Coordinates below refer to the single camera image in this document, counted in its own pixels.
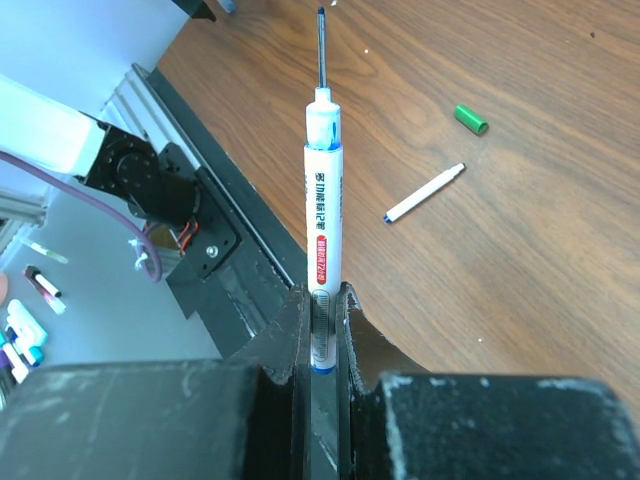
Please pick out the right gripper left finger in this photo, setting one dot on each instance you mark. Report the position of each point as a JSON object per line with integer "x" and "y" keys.
{"x": 276, "y": 409}

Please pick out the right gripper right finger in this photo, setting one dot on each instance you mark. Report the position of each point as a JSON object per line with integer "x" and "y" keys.
{"x": 363, "y": 354}

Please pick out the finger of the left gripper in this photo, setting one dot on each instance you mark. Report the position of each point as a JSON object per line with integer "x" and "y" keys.
{"x": 196, "y": 9}

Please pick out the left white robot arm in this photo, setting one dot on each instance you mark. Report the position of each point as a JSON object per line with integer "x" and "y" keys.
{"x": 61, "y": 61}

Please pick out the white thin pen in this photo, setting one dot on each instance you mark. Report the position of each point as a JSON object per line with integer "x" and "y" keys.
{"x": 424, "y": 192}

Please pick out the green pen cap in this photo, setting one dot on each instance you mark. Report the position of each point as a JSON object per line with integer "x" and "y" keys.
{"x": 474, "y": 122}

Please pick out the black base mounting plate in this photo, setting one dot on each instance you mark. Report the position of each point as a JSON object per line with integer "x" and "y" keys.
{"x": 242, "y": 262}

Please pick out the markers pile on floor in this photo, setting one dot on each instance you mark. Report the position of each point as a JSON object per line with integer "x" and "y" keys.
{"x": 22, "y": 336}

